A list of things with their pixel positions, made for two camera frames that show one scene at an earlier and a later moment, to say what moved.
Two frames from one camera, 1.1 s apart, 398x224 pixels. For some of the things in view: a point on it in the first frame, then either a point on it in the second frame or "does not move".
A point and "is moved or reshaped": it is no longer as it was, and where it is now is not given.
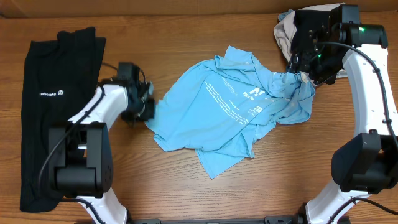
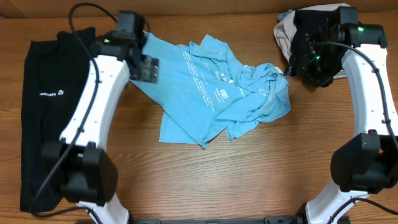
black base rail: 268,219 does not move
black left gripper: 148,112 to 148,68
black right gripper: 300,63 does not move
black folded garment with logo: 61,76 does not move
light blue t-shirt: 217,107 is moved or reshaped
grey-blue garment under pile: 281,16 does not move
